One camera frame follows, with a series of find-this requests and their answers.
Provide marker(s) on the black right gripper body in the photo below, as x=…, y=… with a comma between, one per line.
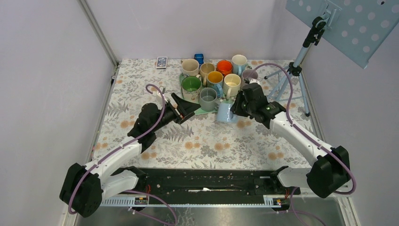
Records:
x=242, y=108

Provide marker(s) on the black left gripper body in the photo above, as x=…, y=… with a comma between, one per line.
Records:
x=171, y=114

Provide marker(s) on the grey mug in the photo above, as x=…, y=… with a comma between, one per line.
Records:
x=208, y=99

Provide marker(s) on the beige cartoon print mug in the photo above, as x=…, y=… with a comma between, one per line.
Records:
x=191, y=87

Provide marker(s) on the cream yellow mug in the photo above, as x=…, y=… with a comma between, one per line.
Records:
x=231, y=85

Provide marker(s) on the lilac mug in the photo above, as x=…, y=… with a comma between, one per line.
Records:
x=249, y=76

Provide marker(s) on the pale blue ribbed mug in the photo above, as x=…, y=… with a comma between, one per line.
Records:
x=224, y=113

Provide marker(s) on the blue butterfly mug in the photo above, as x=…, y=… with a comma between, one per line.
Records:
x=214, y=80

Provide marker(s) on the light blue faceted mug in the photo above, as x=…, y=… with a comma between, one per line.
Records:
x=239, y=64

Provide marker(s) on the beige seahorse print mug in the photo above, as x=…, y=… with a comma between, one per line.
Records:
x=190, y=67

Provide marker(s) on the orange mug with black handle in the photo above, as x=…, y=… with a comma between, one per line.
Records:
x=225, y=67

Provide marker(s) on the round beige glazed mug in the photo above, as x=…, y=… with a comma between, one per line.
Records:
x=204, y=70

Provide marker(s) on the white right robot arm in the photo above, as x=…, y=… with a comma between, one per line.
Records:
x=329, y=167

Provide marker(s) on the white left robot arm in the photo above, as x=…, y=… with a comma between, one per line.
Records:
x=86, y=186

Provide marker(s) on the green floral bird tray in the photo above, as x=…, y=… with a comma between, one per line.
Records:
x=221, y=100

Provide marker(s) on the floral tablecloth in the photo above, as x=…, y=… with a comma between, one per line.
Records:
x=200, y=143

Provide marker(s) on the blue toy car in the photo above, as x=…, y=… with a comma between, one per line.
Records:
x=199, y=57

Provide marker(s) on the playing card box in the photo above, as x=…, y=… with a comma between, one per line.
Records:
x=161, y=62

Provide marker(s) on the light blue tripod stand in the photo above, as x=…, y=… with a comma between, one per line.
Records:
x=294, y=68

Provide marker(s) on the blue dotted panel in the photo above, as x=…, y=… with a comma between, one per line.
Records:
x=356, y=28

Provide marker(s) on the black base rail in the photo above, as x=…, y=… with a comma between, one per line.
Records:
x=209, y=182

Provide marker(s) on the white slotted cable duct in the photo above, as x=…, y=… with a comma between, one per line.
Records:
x=235, y=201

